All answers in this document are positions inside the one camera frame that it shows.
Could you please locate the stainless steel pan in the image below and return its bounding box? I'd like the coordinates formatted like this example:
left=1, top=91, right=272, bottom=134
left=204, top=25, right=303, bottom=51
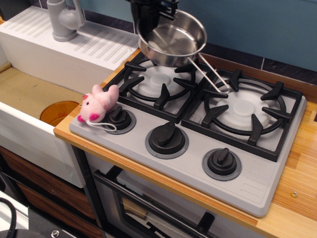
left=137, top=9, right=230, bottom=94

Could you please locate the toy oven door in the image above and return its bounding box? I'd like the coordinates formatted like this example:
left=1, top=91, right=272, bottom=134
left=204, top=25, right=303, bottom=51
left=93, top=165, right=273, bottom=238

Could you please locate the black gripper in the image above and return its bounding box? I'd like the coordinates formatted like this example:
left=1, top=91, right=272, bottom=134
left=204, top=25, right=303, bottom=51
left=130, top=0, right=179, bottom=37

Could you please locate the white toy sink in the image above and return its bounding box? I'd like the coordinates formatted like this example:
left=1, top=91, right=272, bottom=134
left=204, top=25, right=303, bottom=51
left=0, top=6, right=138, bottom=188

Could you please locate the black right stove knob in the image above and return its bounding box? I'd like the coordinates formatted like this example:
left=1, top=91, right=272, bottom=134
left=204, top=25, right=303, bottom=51
left=202, top=148, right=242, bottom=181

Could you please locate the black burner grate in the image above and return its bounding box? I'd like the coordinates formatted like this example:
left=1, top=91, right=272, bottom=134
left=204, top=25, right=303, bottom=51
left=103, top=53, right=209, bottom=123
left=181, top=69, right=305, bottom=162

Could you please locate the grey toy stove top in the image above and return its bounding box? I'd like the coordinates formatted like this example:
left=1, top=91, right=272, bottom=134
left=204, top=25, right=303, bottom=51
left=69, top=54, right=307, bottom=217

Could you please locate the grey toy faucet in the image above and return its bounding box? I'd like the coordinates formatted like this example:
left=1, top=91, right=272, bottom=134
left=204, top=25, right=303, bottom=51
left=47, top=0, right=85, bottom=42

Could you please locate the pink stuffed pig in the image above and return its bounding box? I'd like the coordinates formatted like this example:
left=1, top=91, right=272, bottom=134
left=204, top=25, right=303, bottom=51
left=77, top=84, right=119, bottom=132

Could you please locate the black left burner grate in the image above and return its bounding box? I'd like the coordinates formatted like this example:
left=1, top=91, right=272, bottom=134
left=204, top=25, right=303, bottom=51
left=103, top=53, right=209, bottom=123

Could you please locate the wooden drawer front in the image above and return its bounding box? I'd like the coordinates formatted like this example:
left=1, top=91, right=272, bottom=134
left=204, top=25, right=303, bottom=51
left=0, top=147, right=105, bottom=238

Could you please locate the orange plastic plate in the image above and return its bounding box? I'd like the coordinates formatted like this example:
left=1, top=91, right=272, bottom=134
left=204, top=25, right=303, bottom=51
left=40, top=101, right=79, bottom=126

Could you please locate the black braided cable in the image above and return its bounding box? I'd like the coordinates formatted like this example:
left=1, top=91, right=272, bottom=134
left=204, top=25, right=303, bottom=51
left=0, top=197, right=17, bottom=238

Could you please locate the black left stove knob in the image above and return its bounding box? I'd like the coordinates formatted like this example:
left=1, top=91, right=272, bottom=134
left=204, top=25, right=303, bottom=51
left=102, top=106, right=136, bottom=135

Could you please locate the black stove knob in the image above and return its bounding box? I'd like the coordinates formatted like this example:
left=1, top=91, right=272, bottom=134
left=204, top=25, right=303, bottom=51
left=102, top=106, right=136, bottom=135
left=202, top=148, right=242, bottom=181
left=145, top=122, right=189, bottom=160

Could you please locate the black middle stove knob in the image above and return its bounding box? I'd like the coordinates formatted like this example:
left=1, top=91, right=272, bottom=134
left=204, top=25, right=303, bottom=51
left=145, top=122, right=189, bottom=160

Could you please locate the black right burner grate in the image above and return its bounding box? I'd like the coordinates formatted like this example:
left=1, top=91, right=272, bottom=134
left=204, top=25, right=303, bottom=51
left=181, top=69, right=305, bottom=162

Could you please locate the black oven door handle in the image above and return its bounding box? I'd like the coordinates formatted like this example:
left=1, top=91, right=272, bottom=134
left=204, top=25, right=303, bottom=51
left=93, top=166, right=214, bottom=238

